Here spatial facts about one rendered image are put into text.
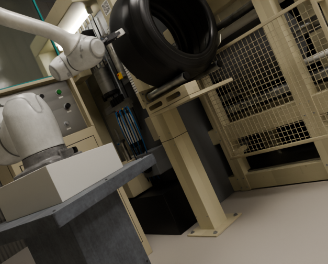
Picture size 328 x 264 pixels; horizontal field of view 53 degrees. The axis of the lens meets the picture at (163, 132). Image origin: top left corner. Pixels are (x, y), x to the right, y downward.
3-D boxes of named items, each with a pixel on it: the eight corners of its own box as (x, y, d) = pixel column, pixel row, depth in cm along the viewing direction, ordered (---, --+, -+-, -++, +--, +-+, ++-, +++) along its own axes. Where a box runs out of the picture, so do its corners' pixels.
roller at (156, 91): (144, 95, 189) (149, 92, 192) (148, 102, 189) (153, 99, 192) (181, 72, 162) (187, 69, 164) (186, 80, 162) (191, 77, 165)
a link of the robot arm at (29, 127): (33, 152, 103) (7, 89, 104) (10, 166, 115) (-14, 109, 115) (74, 140, 116) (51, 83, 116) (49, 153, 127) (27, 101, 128)
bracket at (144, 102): (143, 109, 189) (135, 94, 189) (188, 90, 214) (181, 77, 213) (146, 107, 186) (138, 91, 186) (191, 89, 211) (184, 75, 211)
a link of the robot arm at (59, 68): (81, 70, 149) (95, 63, 140) (55, 87, 140) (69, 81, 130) (67, 50, 146) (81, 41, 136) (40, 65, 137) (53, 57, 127)
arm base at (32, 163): (59, 161, 101) (53, 144, 101) (12, 182, 110) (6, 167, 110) (93, 150, 118) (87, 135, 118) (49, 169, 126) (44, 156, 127)
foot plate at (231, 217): (187, 236, 210) (185, 233, 210) (212, 215, 227) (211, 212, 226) (216, 237, 189) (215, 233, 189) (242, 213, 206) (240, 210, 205)
